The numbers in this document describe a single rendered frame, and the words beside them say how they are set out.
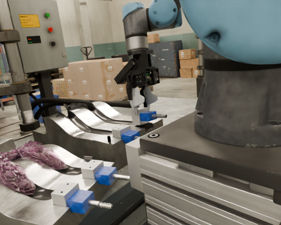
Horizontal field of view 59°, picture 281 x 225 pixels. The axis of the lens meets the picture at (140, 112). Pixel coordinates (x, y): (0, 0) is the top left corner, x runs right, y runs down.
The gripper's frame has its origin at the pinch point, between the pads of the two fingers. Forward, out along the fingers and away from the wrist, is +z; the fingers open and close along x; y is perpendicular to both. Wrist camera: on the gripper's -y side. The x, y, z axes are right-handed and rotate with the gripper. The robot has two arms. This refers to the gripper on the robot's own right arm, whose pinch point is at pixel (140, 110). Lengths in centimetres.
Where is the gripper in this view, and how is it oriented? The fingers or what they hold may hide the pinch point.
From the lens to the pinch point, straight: 86.3
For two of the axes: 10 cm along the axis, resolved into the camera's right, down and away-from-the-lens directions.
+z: 1.2, 9.9, 0.7
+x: 6.5, -1.3, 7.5
